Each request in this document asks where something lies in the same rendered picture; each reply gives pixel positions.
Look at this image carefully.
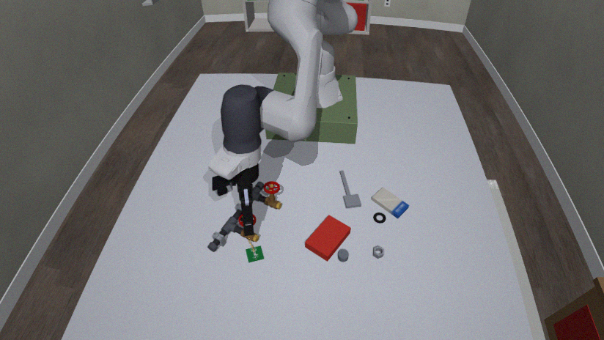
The dark grey cylinder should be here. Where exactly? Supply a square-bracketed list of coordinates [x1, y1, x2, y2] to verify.
[338, 250, 349, 262]

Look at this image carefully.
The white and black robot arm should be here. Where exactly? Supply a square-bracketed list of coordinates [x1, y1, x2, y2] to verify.
[208, 0, 358, 196]

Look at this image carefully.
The red flat rectangular block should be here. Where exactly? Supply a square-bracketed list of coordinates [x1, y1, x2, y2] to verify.
[305, 215, 351, 261]

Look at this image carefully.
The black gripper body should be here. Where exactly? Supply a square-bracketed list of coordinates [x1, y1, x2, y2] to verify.
[231, 163, 259, 196]

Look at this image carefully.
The grey hex nut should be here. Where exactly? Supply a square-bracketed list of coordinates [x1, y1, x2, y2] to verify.
[373, 246, 384, 259]

